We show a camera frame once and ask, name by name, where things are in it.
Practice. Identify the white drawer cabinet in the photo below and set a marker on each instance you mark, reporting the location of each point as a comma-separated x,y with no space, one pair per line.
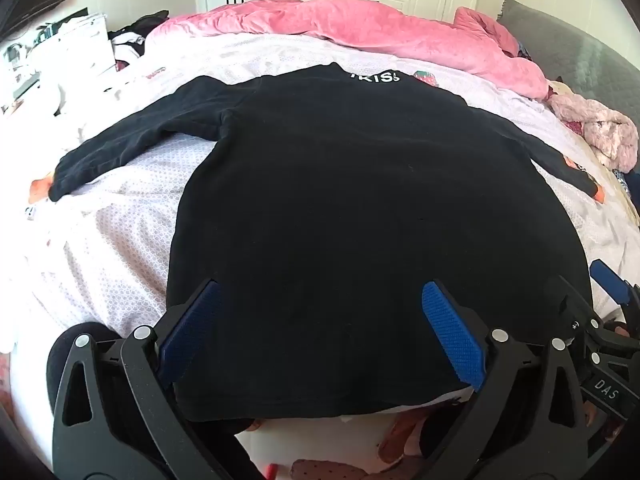
75,50

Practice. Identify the pink fluffy garment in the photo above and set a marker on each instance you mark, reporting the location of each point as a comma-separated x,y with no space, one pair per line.
600,125

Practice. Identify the pink dotted slipper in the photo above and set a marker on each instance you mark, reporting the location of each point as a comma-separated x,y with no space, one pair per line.
335,471

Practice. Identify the pink quilt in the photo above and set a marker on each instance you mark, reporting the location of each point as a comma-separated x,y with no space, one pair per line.
350,25

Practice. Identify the dark blue garment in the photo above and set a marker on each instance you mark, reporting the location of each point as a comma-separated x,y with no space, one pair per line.
630,187

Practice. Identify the black long-sleeve shirt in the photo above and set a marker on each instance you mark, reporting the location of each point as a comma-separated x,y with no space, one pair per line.
350,210

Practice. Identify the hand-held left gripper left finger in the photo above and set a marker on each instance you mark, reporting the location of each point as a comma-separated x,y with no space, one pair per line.
192,330

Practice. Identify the pile of dark clothes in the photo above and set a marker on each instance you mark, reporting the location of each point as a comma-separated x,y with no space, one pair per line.
135,35

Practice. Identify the lilac printed duvet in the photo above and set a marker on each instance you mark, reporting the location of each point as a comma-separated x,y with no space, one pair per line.
115,220

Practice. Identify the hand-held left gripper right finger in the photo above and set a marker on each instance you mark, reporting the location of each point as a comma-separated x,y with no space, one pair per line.
452,330

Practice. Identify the grey quilted headboard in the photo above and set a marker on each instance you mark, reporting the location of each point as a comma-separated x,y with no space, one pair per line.
575,55

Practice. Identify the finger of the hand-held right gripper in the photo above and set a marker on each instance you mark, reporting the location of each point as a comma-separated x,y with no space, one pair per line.
580,310
612,280

